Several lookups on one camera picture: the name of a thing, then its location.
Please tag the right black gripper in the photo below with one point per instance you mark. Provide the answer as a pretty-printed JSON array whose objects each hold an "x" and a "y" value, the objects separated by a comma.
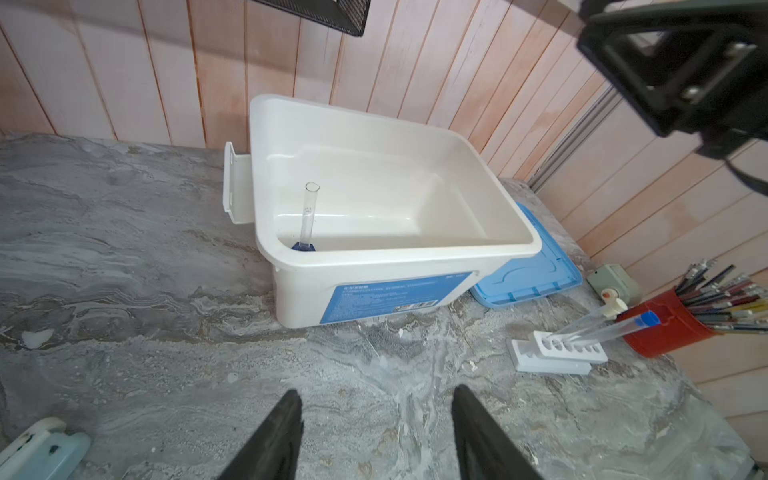
[{"x": 697, "y": 67}]

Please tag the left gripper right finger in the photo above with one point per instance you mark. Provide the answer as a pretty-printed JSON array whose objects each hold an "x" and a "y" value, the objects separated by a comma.
[{"x": 484, "y": 451}]

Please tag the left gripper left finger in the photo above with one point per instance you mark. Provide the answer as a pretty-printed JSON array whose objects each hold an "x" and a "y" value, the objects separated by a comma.
[{"x": 273, "y": 449}]

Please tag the blue plastic bin lid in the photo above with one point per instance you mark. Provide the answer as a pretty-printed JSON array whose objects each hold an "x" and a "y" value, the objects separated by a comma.
[{"x": 549, "y": 272}]

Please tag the blue capped test tube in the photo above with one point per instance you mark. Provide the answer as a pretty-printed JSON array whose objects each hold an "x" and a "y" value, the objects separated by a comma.
[{"x": 619, "y": 329}]

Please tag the blue hexagonal bottle cap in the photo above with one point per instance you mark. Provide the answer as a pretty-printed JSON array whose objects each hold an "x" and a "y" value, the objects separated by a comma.
[{"x": 304, "y": 242}]

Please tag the white test tube rack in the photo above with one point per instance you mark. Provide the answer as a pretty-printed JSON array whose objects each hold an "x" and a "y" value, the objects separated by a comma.
[{"x": 542, "y": 354}]

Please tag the pale green small box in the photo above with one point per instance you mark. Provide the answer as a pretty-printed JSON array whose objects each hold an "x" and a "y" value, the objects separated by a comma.
[{"x": 611, "y": 281}]

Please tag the red pencil cup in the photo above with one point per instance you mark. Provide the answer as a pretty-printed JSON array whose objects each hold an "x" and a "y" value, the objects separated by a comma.
[{"x": 678, "y": 327}]

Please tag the colored pencils bundle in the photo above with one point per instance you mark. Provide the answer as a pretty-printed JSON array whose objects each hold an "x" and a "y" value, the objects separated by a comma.
[{"x": 724, "y": 303}]

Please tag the white plastic storage bin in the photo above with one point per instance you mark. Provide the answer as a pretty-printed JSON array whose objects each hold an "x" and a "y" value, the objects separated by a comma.
[{"x": 408, "y": 216}]

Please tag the black wire mesh basket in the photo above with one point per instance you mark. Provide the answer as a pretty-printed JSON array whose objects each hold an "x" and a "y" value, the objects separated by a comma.
[{"x": 346, "y": 16}]

